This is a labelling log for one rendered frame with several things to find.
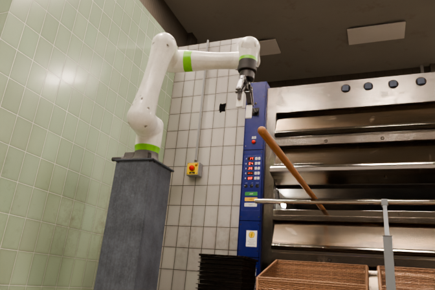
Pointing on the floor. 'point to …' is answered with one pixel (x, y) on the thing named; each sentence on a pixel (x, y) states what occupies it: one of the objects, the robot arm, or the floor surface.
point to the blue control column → (251, 126)
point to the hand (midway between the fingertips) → (243, 111)
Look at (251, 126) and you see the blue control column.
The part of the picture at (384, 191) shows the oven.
